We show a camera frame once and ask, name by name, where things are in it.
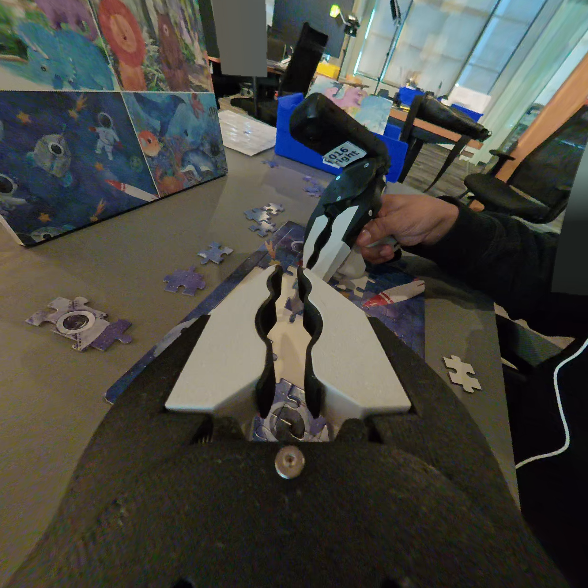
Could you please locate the pastel illustrated box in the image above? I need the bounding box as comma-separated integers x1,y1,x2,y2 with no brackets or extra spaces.
312,78,392,135

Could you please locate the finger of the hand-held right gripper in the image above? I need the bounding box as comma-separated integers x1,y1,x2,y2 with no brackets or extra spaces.
316,206,361,282
303,213,332,270

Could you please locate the upturned white jigsaw piece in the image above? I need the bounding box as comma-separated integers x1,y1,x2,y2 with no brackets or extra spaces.
443,355,483,394

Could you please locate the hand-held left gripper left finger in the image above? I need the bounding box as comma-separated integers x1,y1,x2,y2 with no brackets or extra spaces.
164,264,283,416

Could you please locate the person's right hand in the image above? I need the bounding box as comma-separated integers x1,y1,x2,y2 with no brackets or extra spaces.
357,193,460,265

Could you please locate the brown side desk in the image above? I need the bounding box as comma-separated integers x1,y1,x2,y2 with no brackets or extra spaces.
390,108,486,150

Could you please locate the laminated instruction sheet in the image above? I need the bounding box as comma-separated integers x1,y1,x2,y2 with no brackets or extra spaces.
218,110,279,157

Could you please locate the space jigsaw puzzle board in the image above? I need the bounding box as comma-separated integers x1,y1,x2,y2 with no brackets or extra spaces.
105,220,425,444

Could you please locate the person's black jacket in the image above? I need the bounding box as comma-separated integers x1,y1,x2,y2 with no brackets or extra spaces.
496,294,588,588

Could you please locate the dark monitor screen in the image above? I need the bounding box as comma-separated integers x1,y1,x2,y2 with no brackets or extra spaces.
271,0,355,58

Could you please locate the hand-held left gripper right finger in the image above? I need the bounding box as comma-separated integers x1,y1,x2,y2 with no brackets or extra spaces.
296,266,412,421

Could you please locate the illustrated animal puzzle box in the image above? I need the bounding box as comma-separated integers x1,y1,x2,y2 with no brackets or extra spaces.
0,0,229,248

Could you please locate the black high-back chair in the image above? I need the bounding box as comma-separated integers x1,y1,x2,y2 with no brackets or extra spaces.
278,23,330,100

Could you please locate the blue box with tag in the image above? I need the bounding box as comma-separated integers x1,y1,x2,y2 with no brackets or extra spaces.
275,92,409,183

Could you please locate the grey mesh chair seat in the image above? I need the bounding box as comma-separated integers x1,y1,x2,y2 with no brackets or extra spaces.
498,305,575,368

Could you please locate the thick white cable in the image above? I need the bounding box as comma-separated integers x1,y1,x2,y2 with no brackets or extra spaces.
515,337,588,469

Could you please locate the row of puzzle pieces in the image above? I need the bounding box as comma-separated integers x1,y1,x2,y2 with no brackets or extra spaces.
25,202,285,352

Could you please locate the black strapped bag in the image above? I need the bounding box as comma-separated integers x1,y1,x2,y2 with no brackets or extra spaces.
403,93,491,185

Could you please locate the black office chair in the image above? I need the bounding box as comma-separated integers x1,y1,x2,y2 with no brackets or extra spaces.
464,106,588,226

